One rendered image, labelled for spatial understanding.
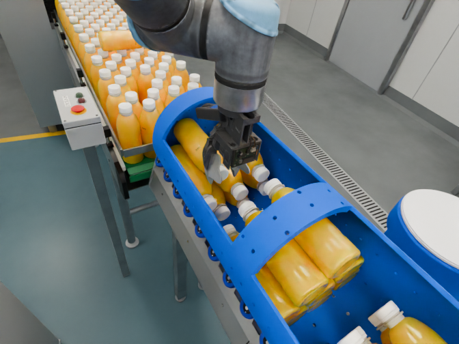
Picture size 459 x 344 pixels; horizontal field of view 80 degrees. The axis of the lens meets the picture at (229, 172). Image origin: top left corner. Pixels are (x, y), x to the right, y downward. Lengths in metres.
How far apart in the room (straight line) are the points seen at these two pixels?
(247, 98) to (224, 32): 0.11
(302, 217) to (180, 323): 1.27
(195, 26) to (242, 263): 0.38
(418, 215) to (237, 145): 0.58
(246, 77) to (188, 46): 0.10
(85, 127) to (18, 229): 1.36
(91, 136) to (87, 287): 1.07
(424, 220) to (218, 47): 0.71
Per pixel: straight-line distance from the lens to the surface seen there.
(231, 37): 0.44
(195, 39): 0.45
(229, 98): 0.47
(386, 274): 0.67
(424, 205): 0.97
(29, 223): 2.19
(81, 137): 0.94
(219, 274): 0.72
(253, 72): 0.45
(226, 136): 0.53
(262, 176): 0.69
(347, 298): 0.71
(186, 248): 0.84
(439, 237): 0.90
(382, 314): 0.58
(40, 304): 1.85
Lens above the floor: 1.57
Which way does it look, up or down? 43 degrees down
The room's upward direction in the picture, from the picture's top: 9 degrees clockwise
